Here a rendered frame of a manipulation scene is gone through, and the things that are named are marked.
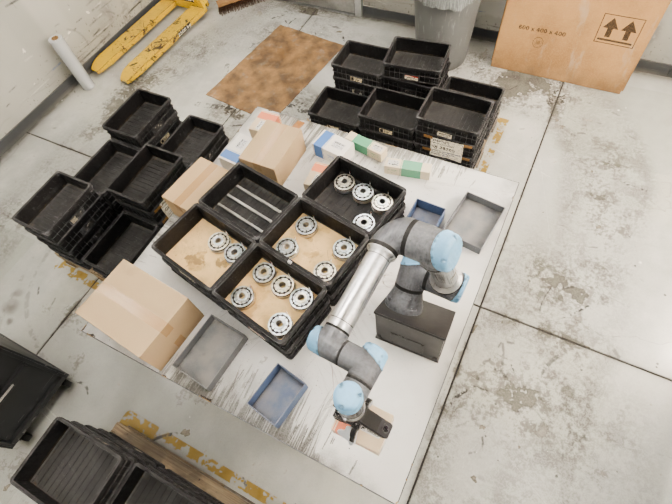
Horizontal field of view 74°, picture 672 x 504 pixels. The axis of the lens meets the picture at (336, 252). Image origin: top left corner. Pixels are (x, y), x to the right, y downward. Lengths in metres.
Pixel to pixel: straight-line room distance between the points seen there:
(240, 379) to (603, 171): 2.79
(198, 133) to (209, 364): 1.84
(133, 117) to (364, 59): 1.73
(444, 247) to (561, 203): 2.17
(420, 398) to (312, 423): 0.44
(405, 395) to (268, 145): 1.42
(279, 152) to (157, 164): 1.03
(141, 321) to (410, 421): 1.17
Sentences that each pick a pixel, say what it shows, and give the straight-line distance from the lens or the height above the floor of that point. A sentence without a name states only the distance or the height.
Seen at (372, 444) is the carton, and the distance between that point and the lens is 1.46.
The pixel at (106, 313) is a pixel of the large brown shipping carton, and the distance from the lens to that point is 2.15.
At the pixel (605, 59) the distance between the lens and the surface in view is 4.16.
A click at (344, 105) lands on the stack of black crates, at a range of 3.47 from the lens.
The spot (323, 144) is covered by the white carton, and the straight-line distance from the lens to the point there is 2.48.
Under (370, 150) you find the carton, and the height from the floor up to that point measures 0.76.
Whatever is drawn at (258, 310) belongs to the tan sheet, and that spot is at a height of 0.83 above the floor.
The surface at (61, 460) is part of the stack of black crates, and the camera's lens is 2.54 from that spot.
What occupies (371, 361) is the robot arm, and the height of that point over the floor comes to 1.43.
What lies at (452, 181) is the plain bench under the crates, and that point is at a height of 0.70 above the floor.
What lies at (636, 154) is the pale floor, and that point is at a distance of 3.84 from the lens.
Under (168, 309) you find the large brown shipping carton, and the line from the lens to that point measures 2.02.
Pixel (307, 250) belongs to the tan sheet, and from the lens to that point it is 2.04.
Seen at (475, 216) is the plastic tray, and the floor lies 0.70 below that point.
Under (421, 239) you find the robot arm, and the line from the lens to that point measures 1.27.
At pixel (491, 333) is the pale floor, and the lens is 2.80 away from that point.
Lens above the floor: 2.57
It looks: 59 degrees down
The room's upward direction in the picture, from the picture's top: 11 degrees counter-clockwise
